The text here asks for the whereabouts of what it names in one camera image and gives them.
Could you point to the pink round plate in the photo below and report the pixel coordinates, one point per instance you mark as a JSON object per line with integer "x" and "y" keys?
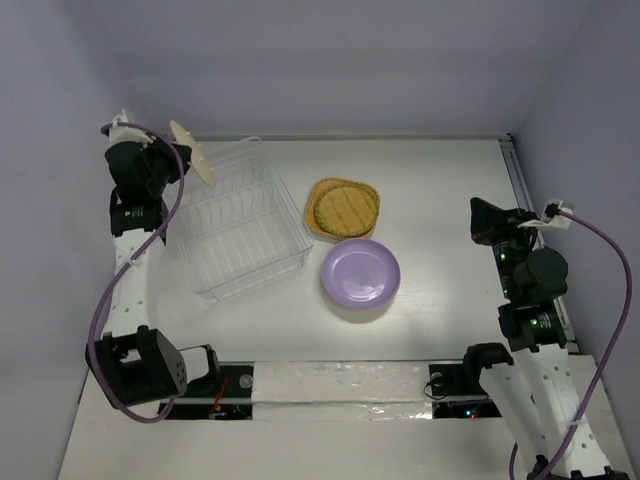
{"x": 332, "y": 305}

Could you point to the clear wire dish rack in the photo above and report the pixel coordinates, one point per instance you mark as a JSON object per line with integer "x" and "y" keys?
{"x": 243, "y": 231}

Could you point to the purple round plate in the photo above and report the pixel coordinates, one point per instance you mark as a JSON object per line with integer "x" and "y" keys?
{"x": 361, "y": 272}

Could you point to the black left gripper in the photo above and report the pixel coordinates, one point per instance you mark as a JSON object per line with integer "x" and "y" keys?
{"x": 157, "y": 147}

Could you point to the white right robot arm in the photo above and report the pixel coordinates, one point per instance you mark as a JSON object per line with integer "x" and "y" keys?
{"x": 528, "y": 377}

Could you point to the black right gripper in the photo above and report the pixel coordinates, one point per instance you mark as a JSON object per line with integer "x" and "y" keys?
{"x": 498, "y": 229}

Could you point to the small woven bamboo plate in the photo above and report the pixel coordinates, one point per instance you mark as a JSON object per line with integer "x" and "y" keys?
{"x": 347, "y": 210}

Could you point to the orange wooden round plate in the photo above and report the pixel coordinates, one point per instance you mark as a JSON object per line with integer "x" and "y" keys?
{"x": 198, "y": 159}

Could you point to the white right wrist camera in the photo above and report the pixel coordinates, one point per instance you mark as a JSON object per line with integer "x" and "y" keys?
{"x": 553, "y": 217}

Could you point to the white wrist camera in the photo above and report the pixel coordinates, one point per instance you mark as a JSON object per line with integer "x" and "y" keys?
{"x": 553, "y": 217}
{"x": 118, "y": 130}

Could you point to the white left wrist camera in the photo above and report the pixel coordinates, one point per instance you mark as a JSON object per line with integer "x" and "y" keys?
{"x": 118, "y": 130}

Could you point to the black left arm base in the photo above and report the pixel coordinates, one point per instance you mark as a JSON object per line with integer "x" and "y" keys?
{"x": 226, "y": 399}

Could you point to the woven bamboo square plate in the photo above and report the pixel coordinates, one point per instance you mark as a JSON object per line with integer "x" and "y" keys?
{"x": 320, "y": 187}

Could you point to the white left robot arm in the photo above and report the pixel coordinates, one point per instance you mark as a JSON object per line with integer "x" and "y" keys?
{"x": 138, "y": 363}

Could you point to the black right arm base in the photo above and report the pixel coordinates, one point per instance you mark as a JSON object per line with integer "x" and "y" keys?
{"x": 454, "y": 395}

